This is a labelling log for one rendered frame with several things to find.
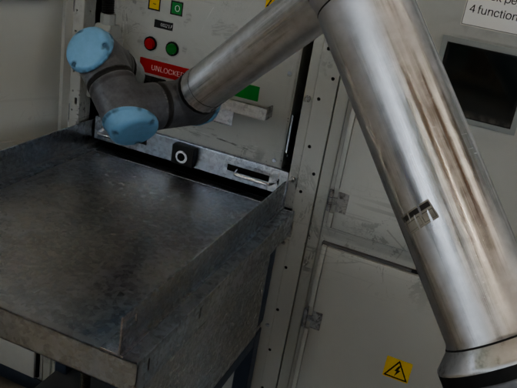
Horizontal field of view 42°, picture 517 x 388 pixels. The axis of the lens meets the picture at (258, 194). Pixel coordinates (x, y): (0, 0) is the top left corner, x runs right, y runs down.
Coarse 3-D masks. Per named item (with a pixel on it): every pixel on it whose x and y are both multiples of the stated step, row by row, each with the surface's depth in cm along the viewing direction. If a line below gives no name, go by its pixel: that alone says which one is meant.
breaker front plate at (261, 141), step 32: (128, 0) 162; (192, 0) 156; (224, 0) 153; (256, 0) 150; (128, 32) 165; (160, 32) 162; (192, 32) 158; (224, 32) 155; (192, 64) 161; (288, 64) 152; (288, 96) 154; (192, 128) 166; (224, 128) 163; (256, 128) 160; (256, 160) 162
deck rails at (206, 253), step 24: (24, 144) 153; (48, 144) 161; (72, 144) 170; (0, 168) 147; (24, 168) 155; (48, 168) 158; (264, 216) 147; (216, 240) 124; (240, 240) 137; (192, 264) 116; (216, 264) 127; (168, 288) 109; (192, 288) 119; (144, 312) 103; (168, 312) 111; (120, 336) 98; (144, 336) 104
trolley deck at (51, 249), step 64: (0, 192) 143; (64, 192) 148; (128, 192) 153; (192, 192) 159; (0, 256) 120; (64, 256) 123; (128, 256) 127; (192, 256) 131; (256, 256) 139; (0, 320) 107; (64, 320) 105; (128, 320) 108; (192, 320) 114; (128, 384) 100
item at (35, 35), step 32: (0, 0) 155; (32, 0) 160; (0, 32) 158; (32, 32) 163; (0, 64) 161; (32, 64) 166; (64, 64) 168; (0, 96) 164; (32, 96) 169; (64, 96) 171; (0, 128) 167; (32, 128) 172; (64, 128) 175
